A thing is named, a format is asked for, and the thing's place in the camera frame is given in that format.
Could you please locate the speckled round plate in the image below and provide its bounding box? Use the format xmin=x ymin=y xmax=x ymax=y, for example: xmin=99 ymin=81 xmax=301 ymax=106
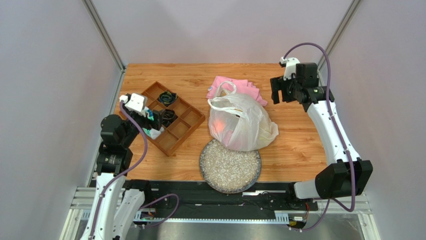
xmin=199 ymin=139 xmax=262 ymax=194

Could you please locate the white plastic bag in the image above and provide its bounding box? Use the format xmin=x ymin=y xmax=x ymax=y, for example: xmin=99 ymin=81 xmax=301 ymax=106
xmin=207 ymin=81 xmax=279 ymax=152

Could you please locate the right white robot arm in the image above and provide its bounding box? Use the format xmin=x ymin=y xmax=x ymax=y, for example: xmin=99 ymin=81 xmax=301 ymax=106
xmin=270 ymin=58 xmax=373 ymax=200

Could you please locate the brown wooden divided tray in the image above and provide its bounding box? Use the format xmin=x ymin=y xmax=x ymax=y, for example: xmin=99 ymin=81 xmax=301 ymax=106
xmin=142 ymin=81 xmax=206 ymax=157

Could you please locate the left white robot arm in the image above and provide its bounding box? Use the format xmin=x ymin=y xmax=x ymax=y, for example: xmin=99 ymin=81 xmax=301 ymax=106
xmin=81 ymin=110 xmax=165 ymax=240

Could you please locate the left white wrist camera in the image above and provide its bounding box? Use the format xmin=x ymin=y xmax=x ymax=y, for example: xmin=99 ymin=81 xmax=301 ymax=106
xmin=119 ymin=93 xmax=148 ymax=115

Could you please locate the pink folded cloth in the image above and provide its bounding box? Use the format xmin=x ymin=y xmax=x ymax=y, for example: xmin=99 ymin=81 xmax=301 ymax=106
xmin=206 ymin=76 xmax=268 ymax=107

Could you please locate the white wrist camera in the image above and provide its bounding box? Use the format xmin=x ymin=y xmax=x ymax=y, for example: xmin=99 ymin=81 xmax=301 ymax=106
xmin=279 ymin=56 xmax=300 ymax=81
xmin=119 ymin=93 xmax=148 ymax=115

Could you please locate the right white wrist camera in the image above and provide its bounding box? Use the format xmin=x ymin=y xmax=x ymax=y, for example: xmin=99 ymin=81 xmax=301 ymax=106
xmin=279 ymin=56 xmax=300 ymax=81

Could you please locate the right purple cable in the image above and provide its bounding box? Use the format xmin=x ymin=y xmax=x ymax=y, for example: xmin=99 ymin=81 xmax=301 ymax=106
xmin=282 ymin=42 xmax=357 ymax=233

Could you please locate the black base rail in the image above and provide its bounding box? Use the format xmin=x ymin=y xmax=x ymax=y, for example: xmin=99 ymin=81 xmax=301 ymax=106
xmin=123 ymin=180 xmax=319 ymax=220

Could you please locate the white teal rolled sock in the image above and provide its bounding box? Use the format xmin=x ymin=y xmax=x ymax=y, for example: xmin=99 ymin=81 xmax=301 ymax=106
xmin=143 ymin=106 xmax=165 ymax=140

